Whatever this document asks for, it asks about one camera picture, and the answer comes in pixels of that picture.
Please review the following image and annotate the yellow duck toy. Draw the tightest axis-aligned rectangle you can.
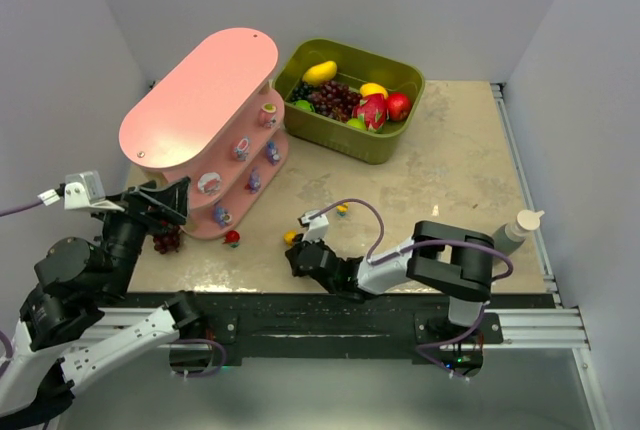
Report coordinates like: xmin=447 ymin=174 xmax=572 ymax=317
xmin=283 ymin=231 xmax=303 ymax=246

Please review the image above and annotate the pink round toy white face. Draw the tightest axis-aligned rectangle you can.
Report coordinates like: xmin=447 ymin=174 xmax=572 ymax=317
xmin=197 ymin=172 xmax=222 ymax=195

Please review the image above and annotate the purple bunny toy with strawberry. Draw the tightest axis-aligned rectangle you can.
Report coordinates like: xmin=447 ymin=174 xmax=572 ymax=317
xmin=213 ymin=205 xmax=233 ymax=228

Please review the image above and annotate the purple bunny toy blue bow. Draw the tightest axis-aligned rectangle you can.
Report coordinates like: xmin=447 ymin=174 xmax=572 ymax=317
xmin=265 ymin=140 xmax=281 ymax=166

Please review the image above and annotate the pink toy with green center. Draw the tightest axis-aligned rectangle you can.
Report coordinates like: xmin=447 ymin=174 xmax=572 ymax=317
xmin=259 ymin=102 xmax=278 ymax=128

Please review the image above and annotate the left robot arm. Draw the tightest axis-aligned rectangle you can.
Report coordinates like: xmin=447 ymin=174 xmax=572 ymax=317
xmin=1 ymin=171 xmax=206 ymax=429

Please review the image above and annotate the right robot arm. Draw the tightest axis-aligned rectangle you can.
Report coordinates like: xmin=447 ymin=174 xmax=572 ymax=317
xmin=285 ymin=221 xmax=498 ymax=327

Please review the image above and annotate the pink three-tier wooden shelf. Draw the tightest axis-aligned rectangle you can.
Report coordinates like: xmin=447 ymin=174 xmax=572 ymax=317
xmin=119 ymin=28 xmax=289 ymax=240

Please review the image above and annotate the red grape bunch on table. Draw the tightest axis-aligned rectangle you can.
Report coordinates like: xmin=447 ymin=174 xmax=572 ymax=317
xmin=152 ymin=227 xmax=182 ymax=254

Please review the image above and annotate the yellow minion toy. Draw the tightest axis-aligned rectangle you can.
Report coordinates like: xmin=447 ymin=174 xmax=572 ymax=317
xmin=336 ymin=203 xmax=349 ymax=216

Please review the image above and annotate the red strawberry toy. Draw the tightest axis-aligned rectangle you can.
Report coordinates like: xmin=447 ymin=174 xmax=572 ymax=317
xmin=223 ymin=230 xmax=241 ymax=248

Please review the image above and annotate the green toy pear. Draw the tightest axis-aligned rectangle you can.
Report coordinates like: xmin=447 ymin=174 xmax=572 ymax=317
xmin=346 ymin=118 xmax=367 ymax=131

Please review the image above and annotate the green toy lime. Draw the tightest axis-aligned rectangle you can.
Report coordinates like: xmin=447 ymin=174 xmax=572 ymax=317
xmin=294 ymin=100 xmax=315 ymax=113

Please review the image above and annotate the pink toy dragon fruit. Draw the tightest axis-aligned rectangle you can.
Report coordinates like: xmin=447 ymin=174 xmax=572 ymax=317
xmin=352 ymin=93 xmax=387 ymax=133

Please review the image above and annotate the dark red grape bunch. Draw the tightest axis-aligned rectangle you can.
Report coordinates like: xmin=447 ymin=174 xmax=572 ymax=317
xmin=308 ymin=81 xmax=361 ymax=123

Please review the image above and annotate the black grape bunch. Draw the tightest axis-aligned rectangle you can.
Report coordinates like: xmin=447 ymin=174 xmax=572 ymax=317
xmin=289 ymin=82 xmax=316 ymax=103

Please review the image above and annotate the red toy apple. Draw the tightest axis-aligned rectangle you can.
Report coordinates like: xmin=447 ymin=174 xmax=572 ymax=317
xmin=386 ymin=92 xmax=412 ymax=122

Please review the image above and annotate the yellow toy lemon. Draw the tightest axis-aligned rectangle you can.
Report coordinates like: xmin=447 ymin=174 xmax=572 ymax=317
xmin=359 ymin=82 xmax=388 ymax=99

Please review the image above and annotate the yellow toy mango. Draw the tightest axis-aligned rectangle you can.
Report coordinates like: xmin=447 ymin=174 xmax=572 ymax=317
xmin=302 ymin=60 xmax=338 ymax=87

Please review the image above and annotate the olive green plastic bin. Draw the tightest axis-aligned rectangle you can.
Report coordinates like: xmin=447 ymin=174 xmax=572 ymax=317
xmin=273 ymin=38 xmax=425 ymax=164

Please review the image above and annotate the green sauce squeeze bottle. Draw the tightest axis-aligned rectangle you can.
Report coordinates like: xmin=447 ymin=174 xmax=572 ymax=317
xmin=492 ymin=209 xmax=545 ymax=256

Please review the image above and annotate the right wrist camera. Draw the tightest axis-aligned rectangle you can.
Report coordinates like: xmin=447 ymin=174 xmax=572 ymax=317
xmin=298 ymin=210 xmax=329 ymax=242

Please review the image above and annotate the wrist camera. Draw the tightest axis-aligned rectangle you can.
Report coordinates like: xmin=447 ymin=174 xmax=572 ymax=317
xmin=298 ymin=210 xmax=329 ymax=242
xmin=37 ymin=170 xmax=124 ymax=213

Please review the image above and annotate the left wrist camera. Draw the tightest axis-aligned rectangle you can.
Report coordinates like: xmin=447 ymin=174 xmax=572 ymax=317
xmin=37 ymin=170 xmax=124 ymax=213

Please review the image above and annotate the black table frame rail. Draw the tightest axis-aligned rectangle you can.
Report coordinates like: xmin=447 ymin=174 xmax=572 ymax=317
xmin=197 ymin=292 xmax=589 ymax=372

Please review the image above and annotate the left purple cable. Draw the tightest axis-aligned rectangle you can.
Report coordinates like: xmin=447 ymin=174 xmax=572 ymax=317
xmin=0 ymin=199 xmax=46 ymax=381

